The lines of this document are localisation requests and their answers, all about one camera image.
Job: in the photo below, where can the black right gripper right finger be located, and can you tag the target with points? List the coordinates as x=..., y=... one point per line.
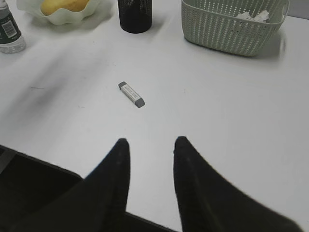
x=207, y=202

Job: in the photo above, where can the waste paper ball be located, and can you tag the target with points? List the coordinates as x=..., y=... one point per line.
x=261, y=17

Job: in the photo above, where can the frosted wavy glass plate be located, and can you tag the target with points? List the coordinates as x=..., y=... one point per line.
x=61, y=16

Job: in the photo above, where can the grey white eraser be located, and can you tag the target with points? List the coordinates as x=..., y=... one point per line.
x=131, y=94

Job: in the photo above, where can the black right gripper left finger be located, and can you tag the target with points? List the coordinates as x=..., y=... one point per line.
x=97, y=204

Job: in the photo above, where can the yellow mango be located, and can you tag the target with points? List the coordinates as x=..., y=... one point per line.
x=48, y=7

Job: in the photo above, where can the pale green plastic basket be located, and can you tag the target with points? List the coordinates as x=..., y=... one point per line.
x=213, y=24

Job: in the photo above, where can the black mesh pen holder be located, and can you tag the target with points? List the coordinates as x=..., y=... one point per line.
x=135, y=15

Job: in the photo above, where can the clear water bottle green label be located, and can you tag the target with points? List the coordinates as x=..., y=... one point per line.
x=11, y=38

